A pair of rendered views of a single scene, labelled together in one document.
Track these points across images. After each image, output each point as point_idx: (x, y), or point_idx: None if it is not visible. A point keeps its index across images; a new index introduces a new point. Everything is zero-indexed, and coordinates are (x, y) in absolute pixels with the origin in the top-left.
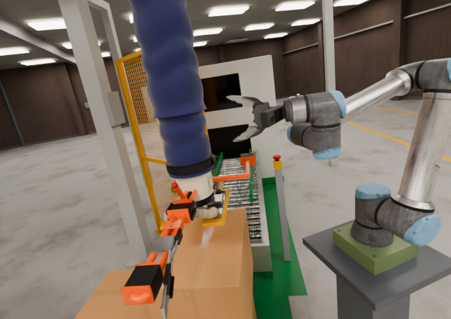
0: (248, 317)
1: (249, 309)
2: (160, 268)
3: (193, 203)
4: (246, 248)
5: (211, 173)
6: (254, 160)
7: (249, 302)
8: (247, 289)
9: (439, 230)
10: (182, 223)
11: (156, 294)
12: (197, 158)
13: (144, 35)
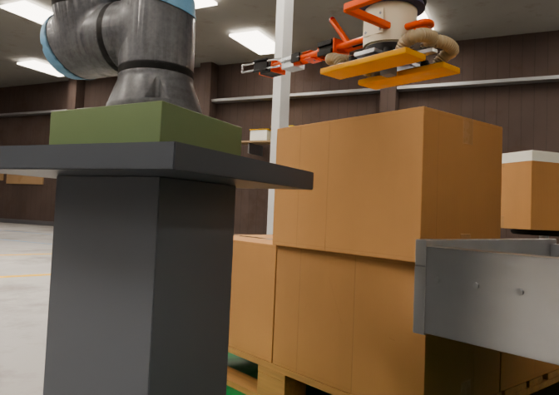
0: (290, 204)
1: (304, 217)
2: (269, 62)
3: (327, 40)
4: (355, 156)
5: (378, 13)
6: None
7: (312, 215)
8: (313, 190)
9: (42, 44)
10: (309, 53)
11: (262, 72)
12: None
13: None
